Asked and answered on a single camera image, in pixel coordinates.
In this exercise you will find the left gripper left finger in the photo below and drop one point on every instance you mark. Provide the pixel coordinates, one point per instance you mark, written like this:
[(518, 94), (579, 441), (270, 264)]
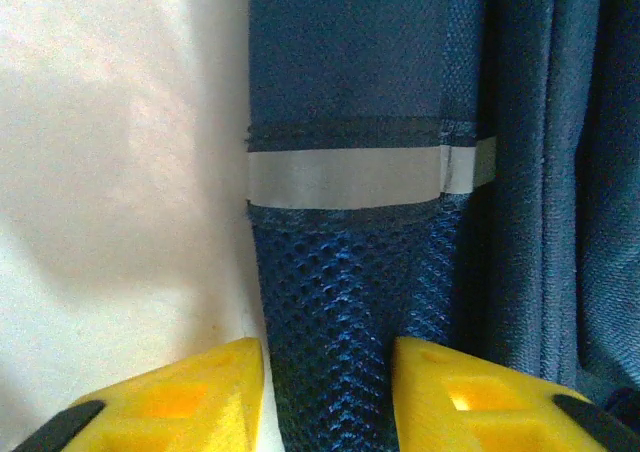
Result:
[(175, 407)]

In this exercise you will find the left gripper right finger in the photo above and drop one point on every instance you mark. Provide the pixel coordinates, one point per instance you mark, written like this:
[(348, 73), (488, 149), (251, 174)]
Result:
[(475, 407)]

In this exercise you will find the navy blue backpack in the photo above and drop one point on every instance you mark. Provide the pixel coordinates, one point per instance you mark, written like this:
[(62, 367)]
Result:
[(350, 72)]

